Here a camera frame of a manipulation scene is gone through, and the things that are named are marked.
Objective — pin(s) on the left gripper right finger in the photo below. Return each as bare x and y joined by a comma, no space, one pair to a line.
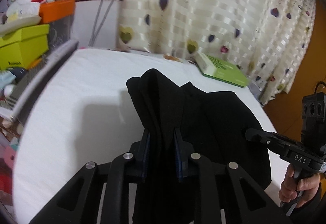
223,194

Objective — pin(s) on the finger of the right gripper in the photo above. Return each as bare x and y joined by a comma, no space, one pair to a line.
259,136

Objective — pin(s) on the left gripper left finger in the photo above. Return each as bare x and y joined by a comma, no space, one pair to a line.
98,193

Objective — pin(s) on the black pants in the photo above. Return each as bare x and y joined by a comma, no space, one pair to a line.
214,123

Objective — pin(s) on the person's right hand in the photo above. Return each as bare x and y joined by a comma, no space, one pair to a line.
290,188

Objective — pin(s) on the brown wooden cabinet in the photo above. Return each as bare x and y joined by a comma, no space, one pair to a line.
285,111

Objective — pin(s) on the green white box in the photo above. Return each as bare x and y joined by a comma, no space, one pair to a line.
221,70

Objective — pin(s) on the grey striped shelf board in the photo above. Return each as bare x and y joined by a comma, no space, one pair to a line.
26,92

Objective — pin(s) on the heart patterned cream curtain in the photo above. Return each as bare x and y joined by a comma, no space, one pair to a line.
266,39

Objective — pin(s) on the lime green shoe box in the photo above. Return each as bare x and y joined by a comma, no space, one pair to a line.
22,47

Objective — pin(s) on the orange box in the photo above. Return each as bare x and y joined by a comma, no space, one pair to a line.
53,11

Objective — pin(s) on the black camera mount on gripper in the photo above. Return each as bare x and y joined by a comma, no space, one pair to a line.
313,116

